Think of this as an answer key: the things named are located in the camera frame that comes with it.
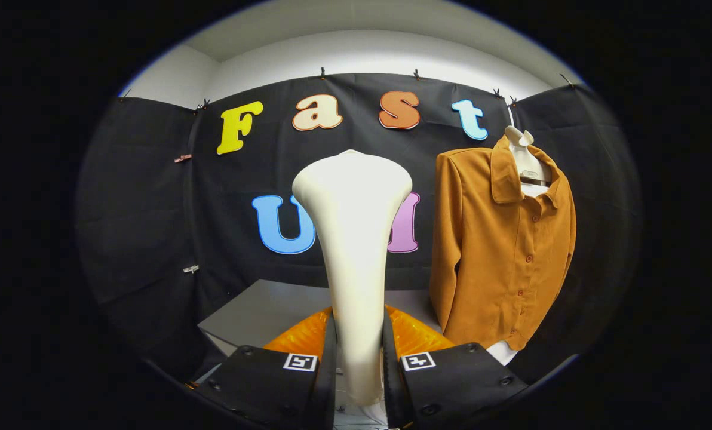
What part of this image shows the white garment steamer head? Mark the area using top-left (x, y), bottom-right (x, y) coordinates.
top-left (291, 149), bottom-right (414, 422)

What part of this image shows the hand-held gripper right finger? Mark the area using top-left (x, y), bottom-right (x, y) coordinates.
top-left (382, 305), bottom-right (530, 429)

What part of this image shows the orange button-up shirt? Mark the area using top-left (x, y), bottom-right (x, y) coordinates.
top-left (429, 134), bottom-right (577, 352)

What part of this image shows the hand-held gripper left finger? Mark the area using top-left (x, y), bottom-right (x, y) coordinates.
top-left (198, 306), bottom-right (337, 430)

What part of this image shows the white plastic clothes hanger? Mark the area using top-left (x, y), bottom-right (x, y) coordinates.
top-left (504, 125), bottom-right (554, 198)

